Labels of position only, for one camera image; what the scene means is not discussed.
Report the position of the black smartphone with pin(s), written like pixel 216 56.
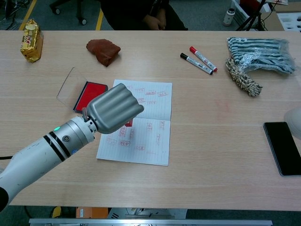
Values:
pixel 283 148

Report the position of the brown cardboard box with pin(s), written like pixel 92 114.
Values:
pixel 276 23

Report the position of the small red white stamp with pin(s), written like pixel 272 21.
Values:
pixel 129 123

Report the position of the seated person in black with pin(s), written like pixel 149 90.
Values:
pixel 131 14

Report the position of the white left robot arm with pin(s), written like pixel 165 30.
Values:
pixel 37 155

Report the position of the white plastic crate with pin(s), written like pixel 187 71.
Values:
pixel 242 11

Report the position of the aluminium rail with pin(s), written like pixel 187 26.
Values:
pixel 150 223

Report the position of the orange box under table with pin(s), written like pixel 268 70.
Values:
pixel 91 213

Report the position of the reddish brown folded cloth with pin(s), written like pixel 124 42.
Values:
pixel 103 51

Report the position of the striped cloth in plastic bag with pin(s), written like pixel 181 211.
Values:
pixel 261 55

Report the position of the black office chair base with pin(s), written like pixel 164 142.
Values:
pixel 80 9

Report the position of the black capped whiteboard marker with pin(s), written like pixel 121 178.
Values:
pixel 196 64

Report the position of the red ink pad clear lid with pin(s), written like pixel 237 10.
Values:
pixel 90 94

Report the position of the red capped whiteboard marker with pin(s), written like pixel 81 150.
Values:
pixel 203 58

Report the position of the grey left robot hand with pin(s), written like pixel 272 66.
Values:
pixel 113 108

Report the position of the open white lined notebook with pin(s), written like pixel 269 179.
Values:
pixel 150 146

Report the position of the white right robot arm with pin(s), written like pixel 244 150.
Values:
pixel 294 122

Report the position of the gold foil snack packet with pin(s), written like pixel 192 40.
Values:
pixel 30 44

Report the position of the black tripod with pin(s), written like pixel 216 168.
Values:
pixel 255 14

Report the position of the white thermos bottle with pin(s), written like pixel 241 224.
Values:
pixel 228 17

